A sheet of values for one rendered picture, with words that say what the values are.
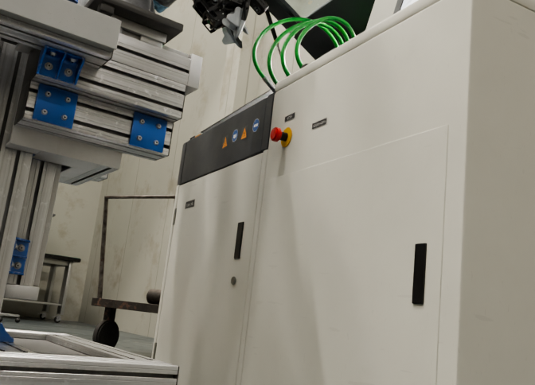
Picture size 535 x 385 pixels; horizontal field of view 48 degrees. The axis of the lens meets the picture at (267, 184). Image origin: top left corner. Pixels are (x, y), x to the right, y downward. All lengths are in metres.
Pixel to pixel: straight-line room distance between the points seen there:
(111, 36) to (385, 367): 0.87
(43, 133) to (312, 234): 0.69
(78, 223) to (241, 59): 4.71
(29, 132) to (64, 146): 0.08
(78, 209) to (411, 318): 9.10
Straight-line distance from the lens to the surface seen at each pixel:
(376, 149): 1.19
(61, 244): 9.86
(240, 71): 6.21
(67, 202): 9.93
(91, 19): 1.38
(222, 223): 1.77
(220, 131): 1.94
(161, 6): 2.17
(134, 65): 1.52
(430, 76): 1.13
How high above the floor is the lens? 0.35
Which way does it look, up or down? 13 degrees up
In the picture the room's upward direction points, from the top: 7 degrees clockwise
